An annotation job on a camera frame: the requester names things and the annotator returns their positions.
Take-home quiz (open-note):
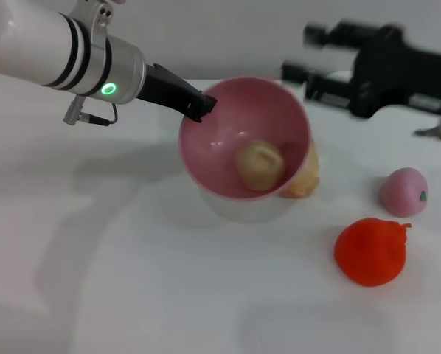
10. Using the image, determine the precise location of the orange-red persimmon bun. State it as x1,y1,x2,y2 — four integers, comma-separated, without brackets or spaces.
333,217,413,288

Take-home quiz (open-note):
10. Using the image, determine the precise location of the pink plastic bowl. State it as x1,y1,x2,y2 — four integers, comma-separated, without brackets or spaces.
178,76,313,201

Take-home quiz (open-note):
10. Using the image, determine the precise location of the left arm dark cable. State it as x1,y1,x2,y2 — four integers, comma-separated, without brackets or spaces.
80,103,119,128

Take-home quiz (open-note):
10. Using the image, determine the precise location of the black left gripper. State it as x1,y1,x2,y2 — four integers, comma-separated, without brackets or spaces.
135,63,218,123

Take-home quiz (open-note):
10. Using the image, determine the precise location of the round beige egg yolk pastry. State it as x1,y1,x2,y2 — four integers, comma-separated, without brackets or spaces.
235,139,288,192

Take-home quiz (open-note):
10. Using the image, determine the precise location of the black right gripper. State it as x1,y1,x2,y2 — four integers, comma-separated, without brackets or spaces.
281,21,441,119

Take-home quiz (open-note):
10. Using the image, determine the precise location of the pink peach bun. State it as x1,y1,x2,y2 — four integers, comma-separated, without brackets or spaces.
380,167,428,218

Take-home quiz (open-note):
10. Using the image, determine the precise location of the long golden toast bread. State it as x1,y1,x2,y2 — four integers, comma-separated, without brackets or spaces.
280,139,322,199

